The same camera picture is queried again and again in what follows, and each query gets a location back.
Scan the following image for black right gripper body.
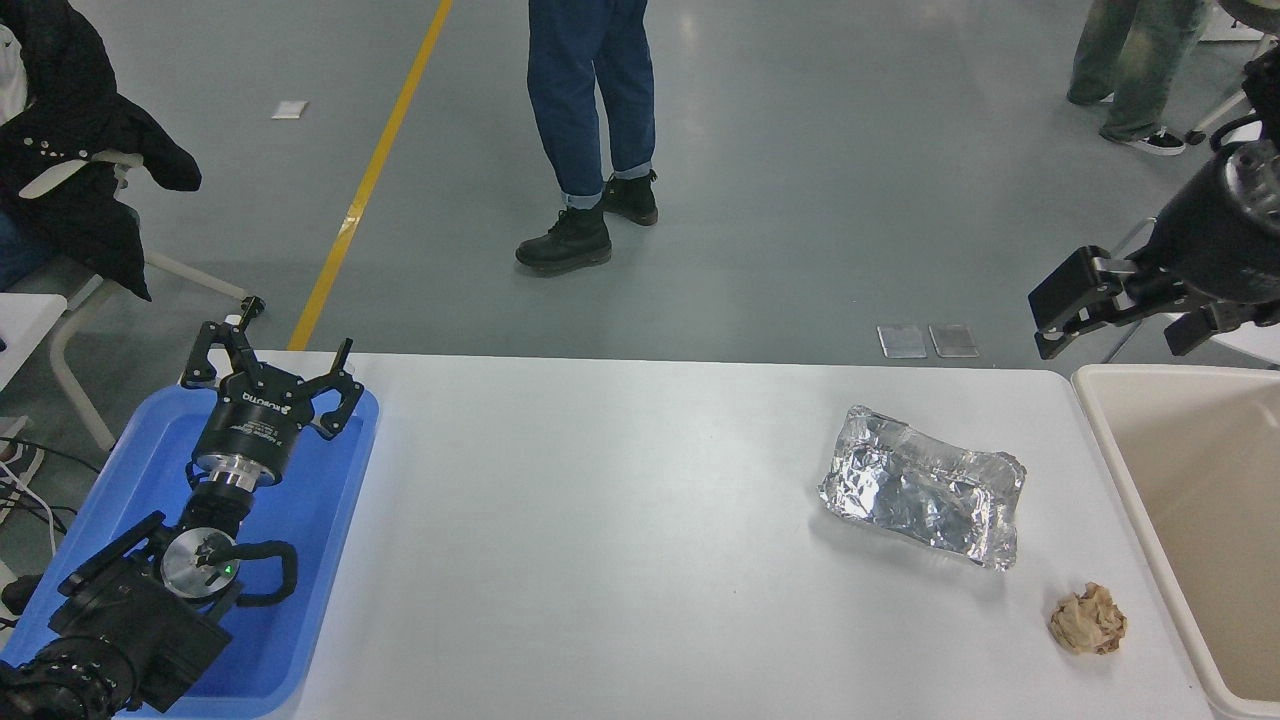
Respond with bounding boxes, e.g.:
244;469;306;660
1143;150;1280;303

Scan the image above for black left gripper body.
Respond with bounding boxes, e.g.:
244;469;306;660
192;362;319;477

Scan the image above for silver foil tray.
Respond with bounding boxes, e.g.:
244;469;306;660
818;405;1028;571

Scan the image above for round white table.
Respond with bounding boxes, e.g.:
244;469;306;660
1100;118;1280;367

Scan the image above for blue plastic tray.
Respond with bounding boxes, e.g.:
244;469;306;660
0;385;381;719

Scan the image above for wheeled office chair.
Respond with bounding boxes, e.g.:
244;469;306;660
1185;0;1280;146

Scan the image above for large pale bin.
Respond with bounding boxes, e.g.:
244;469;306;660
1071;364;1280;720

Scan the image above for distant standing person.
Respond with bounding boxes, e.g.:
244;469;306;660
1066;0;1211;157

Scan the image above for grey sneaker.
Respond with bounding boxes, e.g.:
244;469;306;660
0;440;46;496

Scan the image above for seated person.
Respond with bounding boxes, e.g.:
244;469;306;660
0;0;203;301

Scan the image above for black shoe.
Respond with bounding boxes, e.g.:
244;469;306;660
0;573;46;616

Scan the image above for crumpled tan paper ball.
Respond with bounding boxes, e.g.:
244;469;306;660
1048;583;1128;656

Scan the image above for white frame chair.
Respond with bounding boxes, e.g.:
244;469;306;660
20;150;267;451

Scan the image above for floor cables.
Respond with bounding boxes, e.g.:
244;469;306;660
0;437;81;556

